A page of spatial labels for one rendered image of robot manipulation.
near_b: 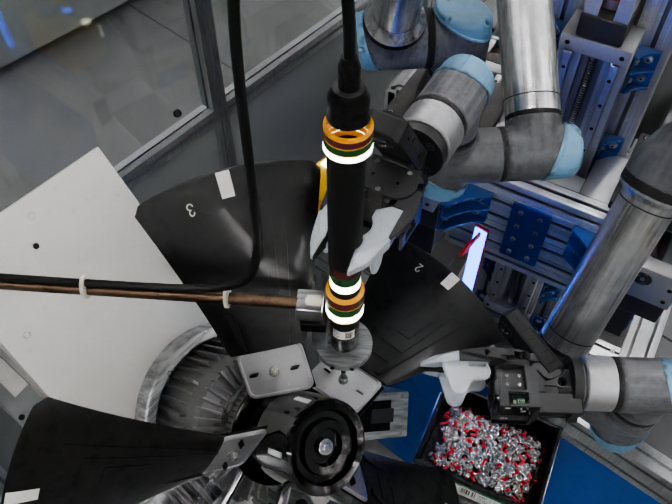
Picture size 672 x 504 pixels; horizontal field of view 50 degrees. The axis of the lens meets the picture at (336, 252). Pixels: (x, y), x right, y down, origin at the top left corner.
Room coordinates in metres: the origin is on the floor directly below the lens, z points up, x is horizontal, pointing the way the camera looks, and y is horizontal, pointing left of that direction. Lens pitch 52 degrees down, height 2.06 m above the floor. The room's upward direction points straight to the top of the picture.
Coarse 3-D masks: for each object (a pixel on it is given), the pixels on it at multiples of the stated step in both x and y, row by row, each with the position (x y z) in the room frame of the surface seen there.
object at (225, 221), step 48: (192, 192) 0.58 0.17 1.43; (240, 192) 0.58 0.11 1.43; (288, 192) 0.59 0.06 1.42; (192, 240) 0.54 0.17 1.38; (240, 240) 0.54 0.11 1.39; (288, 240) 0.54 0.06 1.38; (240, 288) 0.50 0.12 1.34; (288, 288) 0.50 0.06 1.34; (240, 336) 0.46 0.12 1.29; (288, 336) 0.46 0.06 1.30
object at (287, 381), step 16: (272, 352) 0.45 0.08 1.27; (288, 352) 0.45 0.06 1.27; (304, 352) 0.45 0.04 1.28; (240, 368) 0.44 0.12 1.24; (256, 368) 0.44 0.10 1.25; (288, 368) 0.44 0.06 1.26; (304, 368) 0.43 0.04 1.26; (256, 384) 0.43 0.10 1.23; (272, 384) 0.43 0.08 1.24; (288, 384) 0.42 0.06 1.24; (304, 384) 0.42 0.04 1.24
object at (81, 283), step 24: (240, 24) 0.46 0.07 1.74; (240, 48) 0.46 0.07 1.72; (240, 72) 0.46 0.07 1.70; (240, 96) 0.46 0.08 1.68; (240, 120) 0.46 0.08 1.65; (120, 288) 0.47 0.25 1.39; (144, 288) 0.47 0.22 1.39; (168, 288) 0.47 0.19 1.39; (192, 288) 0.46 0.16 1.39; (216, 288) 0.46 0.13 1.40
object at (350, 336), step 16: (352, 64) 0.45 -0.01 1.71; (336, 80) 0.46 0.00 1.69; (352, 80) 0.45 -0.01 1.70; (336, 96) 0.44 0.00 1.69; (352, 96) 0.44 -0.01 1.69; (368, 96) 0.45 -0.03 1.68; (336, 112) 0.44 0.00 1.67; (352, 112) 0.44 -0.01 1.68; (368, 112) 0.45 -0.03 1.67; (336, 128) 0.44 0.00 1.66; (352, 128) 0.44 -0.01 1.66; (336, 336) 0.44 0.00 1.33; (352, 336) 0.44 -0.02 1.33
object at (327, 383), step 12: (312, 372) 0.47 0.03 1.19; (324, 372) 0.47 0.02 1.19; (336, 372) 0.47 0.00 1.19; (348, 372) 0.47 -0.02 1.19; (360, 372) 0.47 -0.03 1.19; (324, 384) 0.45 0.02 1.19; (336, 384) 0.45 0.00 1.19; (348, 384) 0.45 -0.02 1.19; (360, 384) 0.45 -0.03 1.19; (372, 384) 0.45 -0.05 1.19; (336, 396) 0.43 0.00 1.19; (348, 396) 0.43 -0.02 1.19; (360, 396) 0.43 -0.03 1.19; (372, 396) 0.43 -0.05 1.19; (360, 408) 0.41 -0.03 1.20
